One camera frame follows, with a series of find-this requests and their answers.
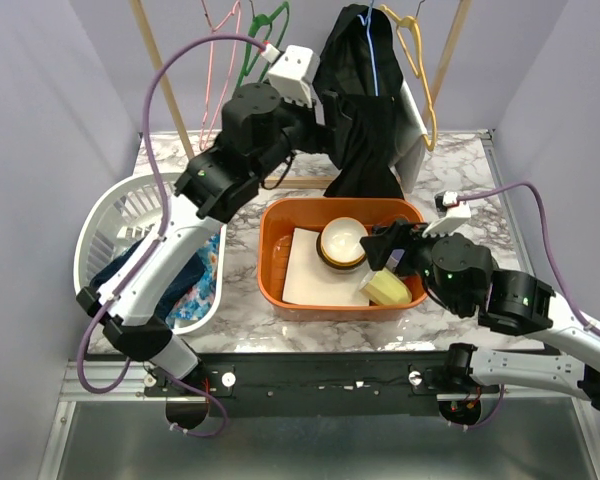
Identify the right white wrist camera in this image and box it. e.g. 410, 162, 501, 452
422, 191, 471, 238

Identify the white laundry basket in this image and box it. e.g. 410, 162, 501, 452
73, 174, 227, 335

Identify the orange plastic tub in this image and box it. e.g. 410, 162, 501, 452
258, 197, 427, 322

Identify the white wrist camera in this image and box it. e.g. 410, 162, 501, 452
422, 191, 471, 238
261, 43, 319, 107

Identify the black garment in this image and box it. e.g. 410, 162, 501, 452
313, 4, 404, 198

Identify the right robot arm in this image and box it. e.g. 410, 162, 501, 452
360, 219, 600, 411

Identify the grey white garment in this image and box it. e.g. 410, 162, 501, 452
391, 81, 427, 193

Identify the lavender cup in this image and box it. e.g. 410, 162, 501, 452
386, 249, 405, 277

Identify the dark blue denim skirt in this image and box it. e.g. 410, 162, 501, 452
89, 239, 204, 321

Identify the green hanger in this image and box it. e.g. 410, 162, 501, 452
238, 0, 291, 89

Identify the white bowl with dark rim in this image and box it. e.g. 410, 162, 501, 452
316, 217, 367, 273

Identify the wooden clothes rack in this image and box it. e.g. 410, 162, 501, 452
129, 1, 472, 189

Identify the light blue hanger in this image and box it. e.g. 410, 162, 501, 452
358, 0, 379, 97

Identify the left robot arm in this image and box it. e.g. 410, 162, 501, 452
76, 81, 333, 395

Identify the pink wire hanger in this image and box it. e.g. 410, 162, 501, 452
198, 1, 242, 151

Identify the yellow cup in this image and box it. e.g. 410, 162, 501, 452
359, 268, 412, 306

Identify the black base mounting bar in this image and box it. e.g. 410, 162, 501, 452
145, 351, 496, 419

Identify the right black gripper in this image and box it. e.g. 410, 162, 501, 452
359, 216, 464, 314

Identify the yellow hanger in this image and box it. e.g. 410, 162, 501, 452
379, 4, 438, 152

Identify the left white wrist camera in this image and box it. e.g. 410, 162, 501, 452
261, 43, 319, 107

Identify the floral blue skirt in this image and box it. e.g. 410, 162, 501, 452
166, 234, 221, 327

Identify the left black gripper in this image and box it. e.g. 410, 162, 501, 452
250, 85, 351, 182

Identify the white square plate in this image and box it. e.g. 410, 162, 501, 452
282, 228, 369, 307

